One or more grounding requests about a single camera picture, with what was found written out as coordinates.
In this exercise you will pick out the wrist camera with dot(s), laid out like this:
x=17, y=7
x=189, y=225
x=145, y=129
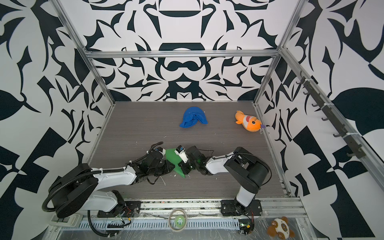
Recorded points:
x=180, y=151
x=161, y=151

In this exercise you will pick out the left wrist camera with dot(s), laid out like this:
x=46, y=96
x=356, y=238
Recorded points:
x=161, y=151

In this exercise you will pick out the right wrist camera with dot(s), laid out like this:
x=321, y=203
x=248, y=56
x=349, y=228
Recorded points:
x=180, y=151

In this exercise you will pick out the brown white plush toy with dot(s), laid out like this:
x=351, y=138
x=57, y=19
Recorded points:
x=279, y=228

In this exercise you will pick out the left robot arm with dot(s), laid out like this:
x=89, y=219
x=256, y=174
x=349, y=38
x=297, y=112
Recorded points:
x=92, y=189

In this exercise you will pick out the orange fish plush toy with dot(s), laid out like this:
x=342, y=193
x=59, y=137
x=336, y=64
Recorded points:
x=250, y=123

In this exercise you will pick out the small black electronics box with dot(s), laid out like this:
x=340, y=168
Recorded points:
x=246, y=226

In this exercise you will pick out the white power strip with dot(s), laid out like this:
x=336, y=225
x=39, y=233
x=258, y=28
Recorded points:
x=72, y=221

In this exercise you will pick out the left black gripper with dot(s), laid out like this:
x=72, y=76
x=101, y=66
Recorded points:
x=168, y=169

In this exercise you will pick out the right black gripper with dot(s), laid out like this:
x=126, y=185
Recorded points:
x=183, y=166

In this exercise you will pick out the green square paper sheet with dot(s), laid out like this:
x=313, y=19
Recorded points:
x=174, y=159

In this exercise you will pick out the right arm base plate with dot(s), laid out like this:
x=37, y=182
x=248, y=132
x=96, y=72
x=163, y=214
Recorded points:
x=231, y=208

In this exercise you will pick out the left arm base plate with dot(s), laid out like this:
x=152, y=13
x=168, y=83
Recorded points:
x=125, y=210

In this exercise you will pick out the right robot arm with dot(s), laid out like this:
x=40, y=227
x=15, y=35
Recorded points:
x=247, y=169

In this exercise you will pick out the aluminium front rail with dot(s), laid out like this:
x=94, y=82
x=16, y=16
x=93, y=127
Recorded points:
x=157, y=208

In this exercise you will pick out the black hook rail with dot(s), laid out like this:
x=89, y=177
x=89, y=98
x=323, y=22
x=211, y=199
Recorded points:
x=329, y=110

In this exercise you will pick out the blue crumpled cloth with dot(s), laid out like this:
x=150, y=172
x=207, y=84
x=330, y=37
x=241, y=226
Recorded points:
x=192, y=116

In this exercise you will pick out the white tape roll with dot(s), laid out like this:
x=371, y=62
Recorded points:
x=171, y=218

